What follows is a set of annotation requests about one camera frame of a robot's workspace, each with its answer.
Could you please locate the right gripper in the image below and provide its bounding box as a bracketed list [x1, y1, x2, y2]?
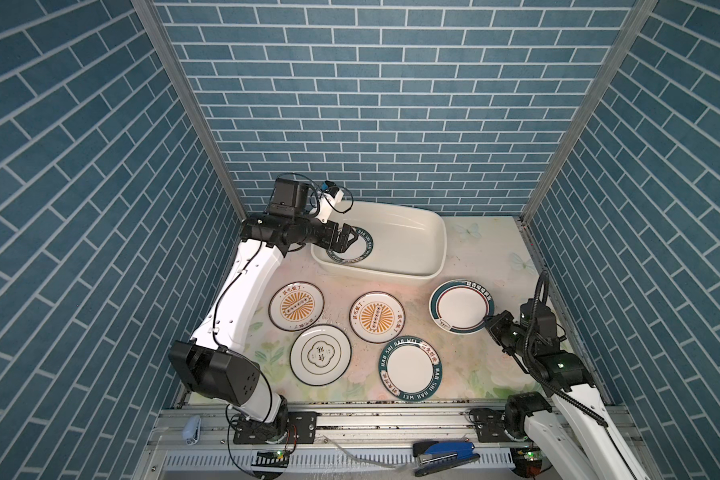
[483, 309, 535, 362]

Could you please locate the small plate green lettered rim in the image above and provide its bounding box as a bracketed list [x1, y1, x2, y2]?
[327, 227, 374, 264]

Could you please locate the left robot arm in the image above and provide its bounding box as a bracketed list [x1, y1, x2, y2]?
[168, 214, 358, 425]

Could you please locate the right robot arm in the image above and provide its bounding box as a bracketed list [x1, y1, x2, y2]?
[484, 311, 649, 479]

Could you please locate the white plastic bin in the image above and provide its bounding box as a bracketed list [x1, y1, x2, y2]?
[310, 201, 447, 286]

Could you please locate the left orange sunburst plate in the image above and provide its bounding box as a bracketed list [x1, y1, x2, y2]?
[268, 281, 325, 332]

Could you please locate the orange sunburst plate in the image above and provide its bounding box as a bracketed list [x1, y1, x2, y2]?
[349, 291, 406, 344]
[268, 281, 325, 332]

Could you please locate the centre orange sunburst plate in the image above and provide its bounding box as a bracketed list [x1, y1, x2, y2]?
[349, 291, 406, 344]

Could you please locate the large plate green lettered rim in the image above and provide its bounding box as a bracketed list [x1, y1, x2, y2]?
[378, 336, 443, 402]

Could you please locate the white plate black clover outline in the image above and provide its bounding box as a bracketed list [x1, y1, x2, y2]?
[289, 325, 352, 387]

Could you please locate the right circuit board with LED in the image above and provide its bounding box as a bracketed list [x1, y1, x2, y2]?
[510, 448, 547, 479]

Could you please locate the circuit board with led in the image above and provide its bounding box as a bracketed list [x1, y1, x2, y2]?
[510, 448, 547, 479]
[250, 450, 291, 480]

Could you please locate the blue black stapler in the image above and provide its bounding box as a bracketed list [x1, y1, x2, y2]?
[412, 440, 480, 477]

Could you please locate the left circuit board with LED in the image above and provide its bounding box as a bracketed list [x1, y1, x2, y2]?
[250, 450, 291, 480]

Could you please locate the light blue small device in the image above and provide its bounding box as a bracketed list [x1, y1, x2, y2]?
[182, 415, 202, 446]

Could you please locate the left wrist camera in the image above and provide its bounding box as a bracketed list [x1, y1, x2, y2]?
[313, 181, 344, 223]

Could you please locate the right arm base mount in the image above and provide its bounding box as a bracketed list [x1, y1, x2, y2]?
[467, 408, 528, 443]

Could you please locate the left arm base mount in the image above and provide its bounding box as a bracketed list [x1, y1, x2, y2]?
[231, 411, 318, 446]

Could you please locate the translucent cable on rail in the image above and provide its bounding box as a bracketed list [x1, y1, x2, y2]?
[322, 436, 409, 472]

